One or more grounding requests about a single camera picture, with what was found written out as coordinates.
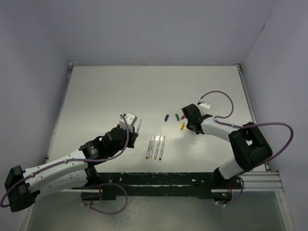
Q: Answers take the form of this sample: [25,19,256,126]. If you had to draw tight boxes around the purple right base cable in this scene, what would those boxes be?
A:
[215,177,245,207]

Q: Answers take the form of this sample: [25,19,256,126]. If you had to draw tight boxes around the yellow whiteboard marker pen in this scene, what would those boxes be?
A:
[149,134,156,159]

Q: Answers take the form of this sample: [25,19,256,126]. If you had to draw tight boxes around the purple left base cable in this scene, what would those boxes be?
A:
[80,182,128,214]

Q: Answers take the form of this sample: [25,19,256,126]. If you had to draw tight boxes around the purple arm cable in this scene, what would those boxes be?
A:
[0,114,130,208]
[199,90,295,165]

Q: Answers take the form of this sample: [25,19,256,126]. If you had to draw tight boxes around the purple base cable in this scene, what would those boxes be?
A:
[80,182,128,214]
[215,177,245,207]

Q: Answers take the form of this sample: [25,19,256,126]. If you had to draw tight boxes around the green whiteboard marker pen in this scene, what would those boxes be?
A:
[154,135,161,160]

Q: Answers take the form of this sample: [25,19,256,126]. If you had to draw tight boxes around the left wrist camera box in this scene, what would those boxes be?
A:
[119,113,138,132]

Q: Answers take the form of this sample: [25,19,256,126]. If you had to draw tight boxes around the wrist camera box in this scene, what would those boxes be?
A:
[119,113,138,132]
[197,99,211,114]

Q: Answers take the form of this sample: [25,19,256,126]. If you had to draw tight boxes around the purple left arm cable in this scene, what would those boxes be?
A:
[0,114,130,208]

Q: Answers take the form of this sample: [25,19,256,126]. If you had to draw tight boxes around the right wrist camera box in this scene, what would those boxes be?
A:
[197,99,211,114]

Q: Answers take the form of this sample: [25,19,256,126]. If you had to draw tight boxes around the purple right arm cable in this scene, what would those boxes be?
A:
[199,90,295,165]

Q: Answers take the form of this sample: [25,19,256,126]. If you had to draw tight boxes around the blue whiteboard marker pen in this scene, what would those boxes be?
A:
[159,136,166,161]

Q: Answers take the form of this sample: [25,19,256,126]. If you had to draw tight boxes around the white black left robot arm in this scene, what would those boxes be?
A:
[0,125,139,212]

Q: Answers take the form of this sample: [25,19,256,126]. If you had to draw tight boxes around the magenta whiteboard marker pen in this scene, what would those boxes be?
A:
[146,135,153,159]

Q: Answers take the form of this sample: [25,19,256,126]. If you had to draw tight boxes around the aluminium rail right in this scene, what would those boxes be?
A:
[237,64,283,192]

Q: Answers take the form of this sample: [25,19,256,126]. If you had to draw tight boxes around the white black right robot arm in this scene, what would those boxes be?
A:
[182,104,272,188]

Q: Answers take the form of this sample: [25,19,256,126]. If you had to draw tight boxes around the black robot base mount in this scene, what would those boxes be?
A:
[73,172,243,201]

